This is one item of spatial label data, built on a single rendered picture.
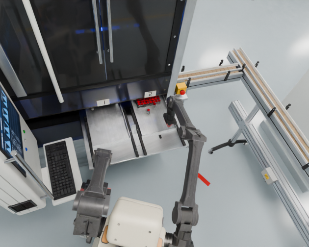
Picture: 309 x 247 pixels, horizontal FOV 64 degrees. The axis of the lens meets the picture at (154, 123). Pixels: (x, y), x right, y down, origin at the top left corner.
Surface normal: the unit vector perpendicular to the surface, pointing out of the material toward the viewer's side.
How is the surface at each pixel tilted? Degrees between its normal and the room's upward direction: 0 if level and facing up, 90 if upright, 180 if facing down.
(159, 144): 0
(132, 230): 48
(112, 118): 0
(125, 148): 0
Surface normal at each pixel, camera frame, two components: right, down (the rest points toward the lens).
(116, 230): -0.09, 0.23
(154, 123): 0.09, -0.54
